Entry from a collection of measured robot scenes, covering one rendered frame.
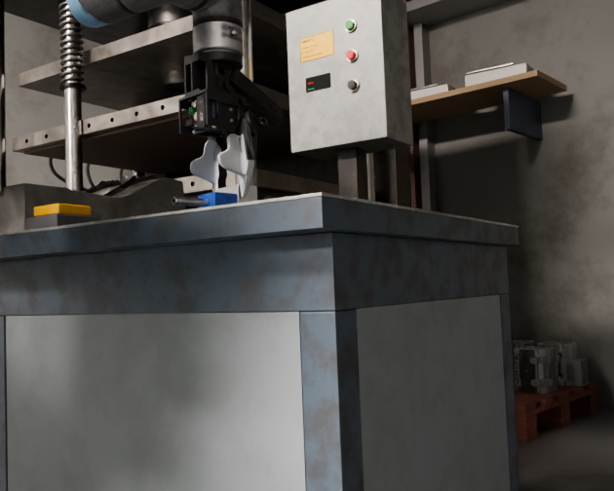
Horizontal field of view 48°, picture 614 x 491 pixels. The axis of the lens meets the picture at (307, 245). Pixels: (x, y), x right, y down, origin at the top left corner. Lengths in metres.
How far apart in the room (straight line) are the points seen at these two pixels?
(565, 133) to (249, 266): 3.40
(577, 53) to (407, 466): 3.46
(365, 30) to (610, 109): 2.39
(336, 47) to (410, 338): 1.11
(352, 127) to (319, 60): 0.22
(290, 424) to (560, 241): 3.35
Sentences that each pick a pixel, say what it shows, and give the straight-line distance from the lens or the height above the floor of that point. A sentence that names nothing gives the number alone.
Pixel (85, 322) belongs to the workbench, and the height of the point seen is 0.66.
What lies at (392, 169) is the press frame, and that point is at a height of 1.11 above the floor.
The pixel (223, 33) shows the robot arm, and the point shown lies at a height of 1.07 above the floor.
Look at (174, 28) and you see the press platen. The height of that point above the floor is 1.51.
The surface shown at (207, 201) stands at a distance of 1.00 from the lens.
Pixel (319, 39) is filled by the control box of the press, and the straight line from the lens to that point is 1.94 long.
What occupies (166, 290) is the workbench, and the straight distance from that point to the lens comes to 0.94.
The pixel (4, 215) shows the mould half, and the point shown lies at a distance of 1.27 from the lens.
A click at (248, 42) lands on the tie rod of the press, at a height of 1.37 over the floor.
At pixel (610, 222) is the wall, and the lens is 4.00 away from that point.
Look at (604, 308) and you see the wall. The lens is 4.01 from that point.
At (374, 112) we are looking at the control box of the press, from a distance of 1.80.
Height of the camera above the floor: 0.70
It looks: 3 degrees up
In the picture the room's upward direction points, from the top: 2 degrees counter-clockwise
